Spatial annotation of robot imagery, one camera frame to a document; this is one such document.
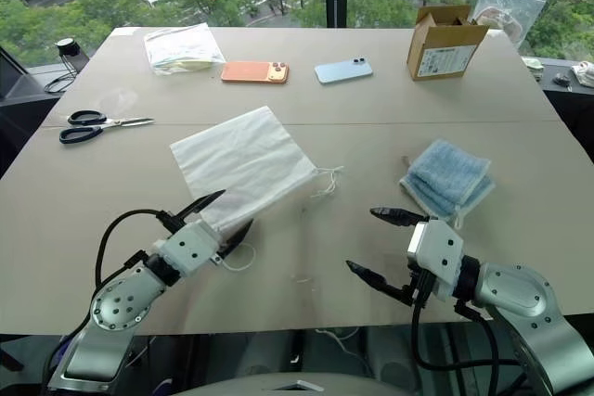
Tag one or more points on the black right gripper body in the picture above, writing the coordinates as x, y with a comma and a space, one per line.
420, 287

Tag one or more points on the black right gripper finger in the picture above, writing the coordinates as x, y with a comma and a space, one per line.
399, 216
378, 279

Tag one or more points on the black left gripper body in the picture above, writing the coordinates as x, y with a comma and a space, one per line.
180, 224

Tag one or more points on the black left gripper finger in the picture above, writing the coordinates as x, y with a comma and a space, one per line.
204, 202
239, 236

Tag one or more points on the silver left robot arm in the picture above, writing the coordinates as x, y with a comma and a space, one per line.
116, 303

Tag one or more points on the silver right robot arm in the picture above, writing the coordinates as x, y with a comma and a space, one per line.
524, 294

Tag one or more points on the folded blue towel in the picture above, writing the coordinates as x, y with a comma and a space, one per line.
448, 173

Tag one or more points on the plastic bag of papers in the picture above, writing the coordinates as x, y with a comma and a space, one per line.
183, 48

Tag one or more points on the clear zip bag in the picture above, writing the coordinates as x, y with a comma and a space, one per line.
515, 11

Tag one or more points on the orange smartphone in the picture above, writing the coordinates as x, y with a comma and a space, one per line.
250, 72

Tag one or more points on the grey robot torso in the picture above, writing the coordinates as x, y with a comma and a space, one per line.
278, 384

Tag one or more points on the light blue smartphone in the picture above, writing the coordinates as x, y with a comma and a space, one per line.
343, 71

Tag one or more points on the open cardboard box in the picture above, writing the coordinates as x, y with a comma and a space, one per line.
445, 53

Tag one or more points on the small black stand device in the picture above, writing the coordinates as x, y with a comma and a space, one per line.
69, 50

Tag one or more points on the small black object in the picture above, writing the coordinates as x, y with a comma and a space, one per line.
562, 80

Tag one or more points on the black angled panel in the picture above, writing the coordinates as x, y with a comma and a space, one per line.
18, 80

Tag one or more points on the crumpled white cloth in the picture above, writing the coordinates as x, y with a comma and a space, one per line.
584, 73

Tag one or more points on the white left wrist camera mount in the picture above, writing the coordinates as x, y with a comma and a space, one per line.
188, 247

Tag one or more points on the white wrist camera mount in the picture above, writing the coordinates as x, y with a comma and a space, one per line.
436, 247
188, 247

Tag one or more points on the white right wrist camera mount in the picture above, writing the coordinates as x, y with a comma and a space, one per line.
436, 247

